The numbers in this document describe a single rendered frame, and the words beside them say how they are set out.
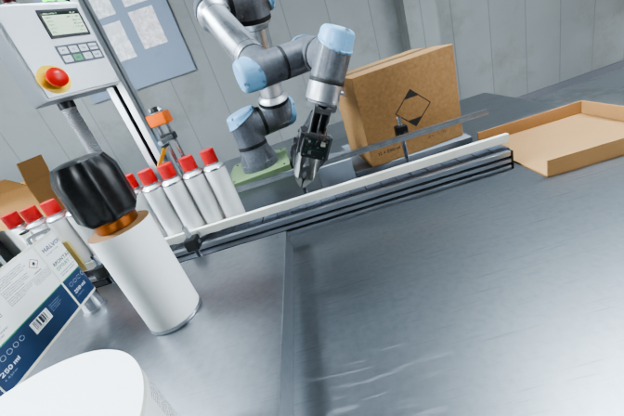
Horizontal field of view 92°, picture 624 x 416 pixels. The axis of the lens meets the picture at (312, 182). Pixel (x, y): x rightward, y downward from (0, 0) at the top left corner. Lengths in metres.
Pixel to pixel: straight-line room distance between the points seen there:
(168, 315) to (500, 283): 0.51
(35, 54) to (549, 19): 4.25
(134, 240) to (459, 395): 0.46
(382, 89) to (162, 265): 0.68
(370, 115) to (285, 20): 2.37
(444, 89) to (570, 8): 3.63
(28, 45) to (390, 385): 0.89
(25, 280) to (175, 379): 0.31
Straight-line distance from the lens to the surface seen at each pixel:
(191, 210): 0.80
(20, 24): 0.90
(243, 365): 0.47
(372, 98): 0.89
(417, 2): 3.34
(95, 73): 0.91
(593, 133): 1.02
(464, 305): 0.51
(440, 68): 0.97
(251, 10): 1.05
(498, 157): 0.82
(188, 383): 0.50
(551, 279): 0.56
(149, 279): 0.54
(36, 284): 0.70
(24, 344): 0.67
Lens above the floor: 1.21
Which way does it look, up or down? 22 degrees down
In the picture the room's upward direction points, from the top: 19 degrees counter-clockwise
